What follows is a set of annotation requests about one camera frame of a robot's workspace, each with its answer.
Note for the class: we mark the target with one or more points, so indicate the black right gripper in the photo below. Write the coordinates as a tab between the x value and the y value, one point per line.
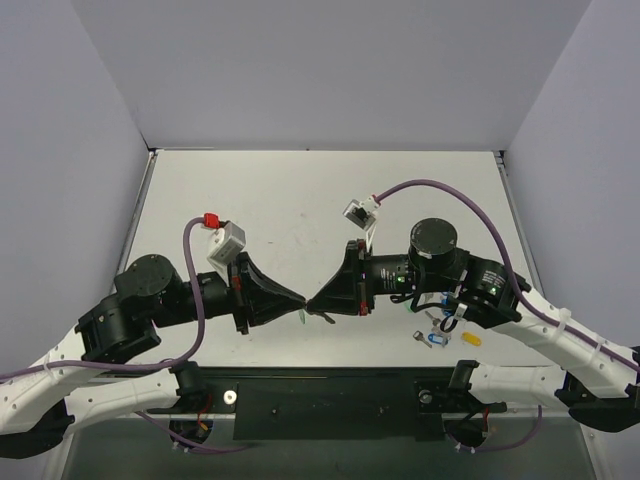
361	277

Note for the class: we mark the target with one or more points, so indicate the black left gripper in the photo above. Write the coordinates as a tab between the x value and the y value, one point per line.
240	297

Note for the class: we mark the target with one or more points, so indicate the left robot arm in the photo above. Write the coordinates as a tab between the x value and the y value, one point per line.
89	376

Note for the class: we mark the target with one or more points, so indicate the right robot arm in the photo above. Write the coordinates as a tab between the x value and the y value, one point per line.
596	382

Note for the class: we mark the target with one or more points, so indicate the silver key cluster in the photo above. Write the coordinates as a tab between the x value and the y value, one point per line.
436	321

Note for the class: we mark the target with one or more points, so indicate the blue tag key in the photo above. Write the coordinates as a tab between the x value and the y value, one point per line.
432	339

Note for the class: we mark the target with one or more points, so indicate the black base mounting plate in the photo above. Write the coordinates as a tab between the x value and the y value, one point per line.
341	403

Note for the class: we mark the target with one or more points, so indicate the yellow key tag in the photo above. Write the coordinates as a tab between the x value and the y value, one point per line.
471	339

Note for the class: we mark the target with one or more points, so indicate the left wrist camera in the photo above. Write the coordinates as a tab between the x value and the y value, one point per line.
224	244

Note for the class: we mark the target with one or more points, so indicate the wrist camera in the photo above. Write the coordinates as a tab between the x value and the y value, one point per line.
364	214
224	244

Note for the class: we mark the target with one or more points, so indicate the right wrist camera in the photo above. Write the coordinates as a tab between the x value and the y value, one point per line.
364	214

